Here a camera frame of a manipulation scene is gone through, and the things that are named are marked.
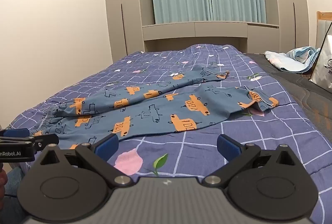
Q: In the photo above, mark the person's jeans leg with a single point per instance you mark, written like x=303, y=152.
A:
x=13, y=192

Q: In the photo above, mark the blue car print pants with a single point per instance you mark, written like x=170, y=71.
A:
x=155, y=109

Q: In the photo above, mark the light blue crumpled cloth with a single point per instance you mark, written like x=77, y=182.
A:
x=298, y=56

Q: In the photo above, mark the white shopping bag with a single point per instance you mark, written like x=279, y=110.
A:
x=324, y=65

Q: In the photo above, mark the dark grey quilted mattress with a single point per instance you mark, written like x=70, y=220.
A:
x=298, y=89

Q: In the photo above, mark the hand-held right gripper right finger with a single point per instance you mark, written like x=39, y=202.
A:
x=228, y=147

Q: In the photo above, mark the purple checked floral blanket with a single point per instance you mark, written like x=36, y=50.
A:
x=259, y=135

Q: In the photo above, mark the wooden padded headboard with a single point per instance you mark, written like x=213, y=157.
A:
x=324, y=29

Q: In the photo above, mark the person's left hand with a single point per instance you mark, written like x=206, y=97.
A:
x=2, y=182

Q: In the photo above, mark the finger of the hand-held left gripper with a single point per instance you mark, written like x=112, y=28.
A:
x=15, y=133
x=45, y=141

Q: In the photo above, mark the grey window seat cabinet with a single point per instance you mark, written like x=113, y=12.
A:
x=194, y=33

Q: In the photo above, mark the grey tall wardrobe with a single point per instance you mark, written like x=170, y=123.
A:
x=122, y=6
x=290, y=6

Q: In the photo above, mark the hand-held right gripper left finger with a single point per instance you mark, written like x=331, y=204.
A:
x=109, y=146

